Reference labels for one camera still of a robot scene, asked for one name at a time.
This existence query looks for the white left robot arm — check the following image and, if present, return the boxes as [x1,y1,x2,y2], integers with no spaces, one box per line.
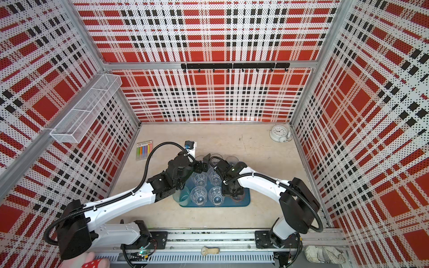
[54,154,211,260]

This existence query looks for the black corrugated right cable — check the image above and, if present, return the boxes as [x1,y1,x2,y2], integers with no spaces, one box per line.
[208,156,325,233]

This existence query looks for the black corrugated left cable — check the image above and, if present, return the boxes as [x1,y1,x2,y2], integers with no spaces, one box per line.
[42,141,188,247]

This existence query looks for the black corrugated cable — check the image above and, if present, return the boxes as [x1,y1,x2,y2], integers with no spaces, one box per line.
[42,141,188,247]
[208,156,325,233]

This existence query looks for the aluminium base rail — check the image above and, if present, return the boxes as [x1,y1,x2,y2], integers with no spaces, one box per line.
[92,228,349,265]

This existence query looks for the clear glass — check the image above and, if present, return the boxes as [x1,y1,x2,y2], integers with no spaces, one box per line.
[207,167,222,186]
[191,172,208,188]
[190,186,208,207]
[231,195,244,202]
[208,186,225,207]

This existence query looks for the pink plush toy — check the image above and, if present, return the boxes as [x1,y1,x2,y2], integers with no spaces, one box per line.
[60,252,110,268]

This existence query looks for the mint green frosted cup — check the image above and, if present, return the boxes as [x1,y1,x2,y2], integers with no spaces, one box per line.
[173,186,191,207]

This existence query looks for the white alarm clock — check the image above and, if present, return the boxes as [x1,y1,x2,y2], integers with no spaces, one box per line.
[269,125,293,143]

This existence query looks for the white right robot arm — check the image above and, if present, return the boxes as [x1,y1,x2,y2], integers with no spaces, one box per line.
[211,159,324,248]

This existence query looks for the black hook rail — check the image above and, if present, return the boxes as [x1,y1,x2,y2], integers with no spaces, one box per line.
[181,63,290,71]

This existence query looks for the white wire mesh basket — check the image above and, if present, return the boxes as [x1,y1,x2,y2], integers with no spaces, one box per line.
[50,74,122,144]

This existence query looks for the teal plastic tray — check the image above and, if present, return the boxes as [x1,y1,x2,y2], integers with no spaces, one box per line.
[173,167,250,208]

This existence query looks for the crumpled white cloth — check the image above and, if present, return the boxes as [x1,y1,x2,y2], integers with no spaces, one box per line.
[304,246,346,264]

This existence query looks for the beige small figure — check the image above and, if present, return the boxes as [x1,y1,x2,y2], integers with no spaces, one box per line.
[201,246,220,256]

